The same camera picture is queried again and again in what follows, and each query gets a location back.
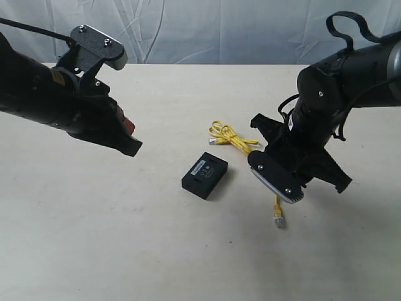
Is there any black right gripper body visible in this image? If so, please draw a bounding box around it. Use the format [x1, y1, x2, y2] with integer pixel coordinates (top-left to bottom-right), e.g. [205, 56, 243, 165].
[251, 114, 352, 193]

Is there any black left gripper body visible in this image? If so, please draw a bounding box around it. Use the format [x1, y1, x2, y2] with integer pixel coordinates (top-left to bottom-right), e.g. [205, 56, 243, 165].
[40, 67, 142, 157]

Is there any yellow ethernet cable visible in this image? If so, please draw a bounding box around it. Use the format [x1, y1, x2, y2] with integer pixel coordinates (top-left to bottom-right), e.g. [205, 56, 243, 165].
[207, 120, 286, 229]

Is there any small black box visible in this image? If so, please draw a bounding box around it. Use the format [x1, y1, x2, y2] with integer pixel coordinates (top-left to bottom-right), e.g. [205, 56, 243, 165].
[181, 152, 228, 200]

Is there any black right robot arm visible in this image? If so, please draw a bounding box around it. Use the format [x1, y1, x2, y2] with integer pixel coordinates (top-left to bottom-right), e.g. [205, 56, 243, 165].
[247, 37, 400, 203]

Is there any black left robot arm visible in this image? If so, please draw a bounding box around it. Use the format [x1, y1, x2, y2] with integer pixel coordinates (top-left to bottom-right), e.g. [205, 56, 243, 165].
[1, 26, 142, 157]

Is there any white backdrop curtain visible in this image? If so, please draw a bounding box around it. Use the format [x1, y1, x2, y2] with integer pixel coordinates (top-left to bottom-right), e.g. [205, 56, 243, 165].
[1, 1, 400, 65]

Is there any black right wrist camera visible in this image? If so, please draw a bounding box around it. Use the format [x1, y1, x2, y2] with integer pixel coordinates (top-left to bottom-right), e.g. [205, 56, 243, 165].
[247, 150, 304, 204]

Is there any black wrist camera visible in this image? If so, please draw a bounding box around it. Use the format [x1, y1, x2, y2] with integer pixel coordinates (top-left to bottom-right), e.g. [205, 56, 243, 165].
[247, 150, 304, 204]
[70, 25, 128, 71]

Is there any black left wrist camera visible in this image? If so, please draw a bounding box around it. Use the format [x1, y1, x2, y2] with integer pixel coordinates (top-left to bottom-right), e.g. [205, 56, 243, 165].
[70, 25, 128, 71]

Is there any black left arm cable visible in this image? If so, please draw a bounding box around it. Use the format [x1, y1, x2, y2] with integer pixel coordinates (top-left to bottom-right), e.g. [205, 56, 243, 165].
[0, 17, 76, 43]

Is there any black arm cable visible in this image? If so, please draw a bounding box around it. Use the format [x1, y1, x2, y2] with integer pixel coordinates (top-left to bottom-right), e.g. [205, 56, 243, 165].
[277, 11, 401, 142]
[0, 17, 76, 43]

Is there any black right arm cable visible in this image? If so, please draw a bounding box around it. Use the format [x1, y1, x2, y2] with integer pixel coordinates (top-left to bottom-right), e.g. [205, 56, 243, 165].
[277, 11, 401, 142]

